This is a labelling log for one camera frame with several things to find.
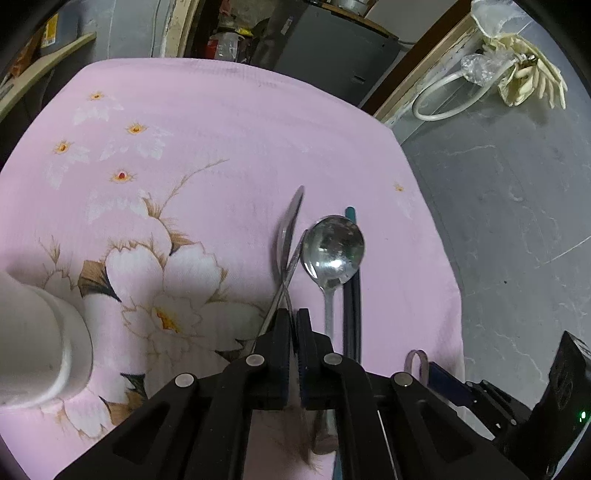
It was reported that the silver spoon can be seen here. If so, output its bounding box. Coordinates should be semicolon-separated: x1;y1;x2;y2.
299;214;367;455

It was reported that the teal-tipped black chopstick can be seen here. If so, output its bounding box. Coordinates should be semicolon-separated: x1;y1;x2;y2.
342;280;355;358
344;206;363;363

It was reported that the silver table knife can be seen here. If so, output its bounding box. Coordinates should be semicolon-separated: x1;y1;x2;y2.
259;185;304;336

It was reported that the wooden kitchen counter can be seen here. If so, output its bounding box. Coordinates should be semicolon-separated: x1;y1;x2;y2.
0;32;96;121

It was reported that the pink floral table cloth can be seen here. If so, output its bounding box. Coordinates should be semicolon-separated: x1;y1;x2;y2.
1;59;465;479

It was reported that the white utensil holder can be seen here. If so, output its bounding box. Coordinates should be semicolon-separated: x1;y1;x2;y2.
0;272;93;411

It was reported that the grey cabinet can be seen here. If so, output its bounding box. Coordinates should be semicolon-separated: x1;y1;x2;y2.
250;1;401;106

